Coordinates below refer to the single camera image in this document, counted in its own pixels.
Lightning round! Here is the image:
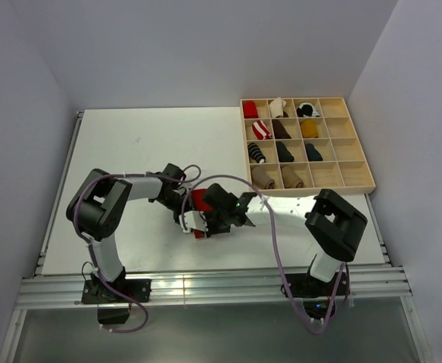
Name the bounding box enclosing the red patterned sock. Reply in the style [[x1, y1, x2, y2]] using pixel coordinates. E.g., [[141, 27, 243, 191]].
[[191, 188, 213, 240]]

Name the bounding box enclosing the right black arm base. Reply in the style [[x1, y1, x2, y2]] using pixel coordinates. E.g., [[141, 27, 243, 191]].
[[285, 271, 350, 321]]

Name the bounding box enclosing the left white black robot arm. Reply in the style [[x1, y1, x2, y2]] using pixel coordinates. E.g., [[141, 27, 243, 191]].
[[66, 163, 190, 302]]

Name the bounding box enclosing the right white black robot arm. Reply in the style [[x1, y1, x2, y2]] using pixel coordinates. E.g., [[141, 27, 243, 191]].
[[202, 183, 368, 295]]

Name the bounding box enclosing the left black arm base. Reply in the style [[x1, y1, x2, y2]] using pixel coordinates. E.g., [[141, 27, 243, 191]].
[[81, 271, 151, 327]]

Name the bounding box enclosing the rolled taupe sock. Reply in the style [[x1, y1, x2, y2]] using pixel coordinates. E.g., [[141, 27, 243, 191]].
[[251, 166, 275, 190]]

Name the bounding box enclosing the rolled black white ribbed sock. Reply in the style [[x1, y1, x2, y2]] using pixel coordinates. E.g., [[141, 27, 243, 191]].
[[247, 142, 266, 163]]

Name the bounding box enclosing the rolled red white striped sock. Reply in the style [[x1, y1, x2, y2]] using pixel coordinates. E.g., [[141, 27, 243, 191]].
[[252, 119, 272, 140]]

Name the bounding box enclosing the wooden compartment tray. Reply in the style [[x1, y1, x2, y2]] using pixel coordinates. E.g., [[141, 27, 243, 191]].
[[240, 97, 376, 196]]

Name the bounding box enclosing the rolled dark brown sock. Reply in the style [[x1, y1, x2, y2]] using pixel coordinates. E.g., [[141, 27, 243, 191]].
[[272, 119, 291, 139]]

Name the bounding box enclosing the rolled dark teal sock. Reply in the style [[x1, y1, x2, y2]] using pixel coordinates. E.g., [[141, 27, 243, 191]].
[[305, 143, 323, 162]]

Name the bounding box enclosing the rolled mustard yellow sock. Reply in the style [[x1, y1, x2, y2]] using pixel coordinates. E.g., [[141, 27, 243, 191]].
[[300, 119, 319, 138]]

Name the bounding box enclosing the rolled cream sock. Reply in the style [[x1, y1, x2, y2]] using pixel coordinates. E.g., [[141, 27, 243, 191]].
[[269, 98, 286, 118]]

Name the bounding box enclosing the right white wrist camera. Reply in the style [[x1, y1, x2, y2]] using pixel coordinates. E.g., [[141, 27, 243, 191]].
[[179, 210, 208, 233]]

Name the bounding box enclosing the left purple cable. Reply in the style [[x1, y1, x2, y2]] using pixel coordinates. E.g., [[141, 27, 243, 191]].
[[74, 163, 203, 334]]

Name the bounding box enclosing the aluminium frame rail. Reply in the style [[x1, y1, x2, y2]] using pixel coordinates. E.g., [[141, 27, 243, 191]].
[[14, 252, 412, 310]]

